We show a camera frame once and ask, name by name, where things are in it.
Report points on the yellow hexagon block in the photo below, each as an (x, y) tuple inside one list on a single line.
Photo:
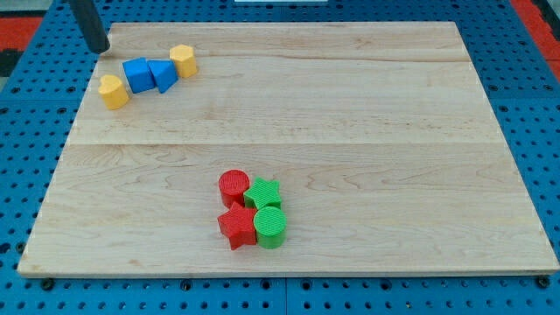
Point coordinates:
[(184, 60)]

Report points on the light wooden board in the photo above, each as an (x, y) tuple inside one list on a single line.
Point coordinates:
[(390, 160)]

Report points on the green star block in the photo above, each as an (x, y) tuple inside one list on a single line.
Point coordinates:
[(263, 193)]

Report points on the red cylinder block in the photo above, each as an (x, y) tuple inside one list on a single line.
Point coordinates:
[(232, 185)]

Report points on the green cylinder block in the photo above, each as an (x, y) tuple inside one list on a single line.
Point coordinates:
[(270, 226)]

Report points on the red star block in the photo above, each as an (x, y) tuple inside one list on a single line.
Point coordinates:
[(237, 224)]

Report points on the blue triangle block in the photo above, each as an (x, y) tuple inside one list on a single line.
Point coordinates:
[(164, 73)]

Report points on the blue cube block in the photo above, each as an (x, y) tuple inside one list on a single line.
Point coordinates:
[(138, 75)]

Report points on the yellow heart block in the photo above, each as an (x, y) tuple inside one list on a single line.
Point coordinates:
[(113, 92)]

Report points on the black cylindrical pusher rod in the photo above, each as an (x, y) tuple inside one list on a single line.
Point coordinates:
[(90, 24)]

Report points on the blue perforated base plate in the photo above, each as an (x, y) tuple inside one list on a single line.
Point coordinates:
[(43, 93)]

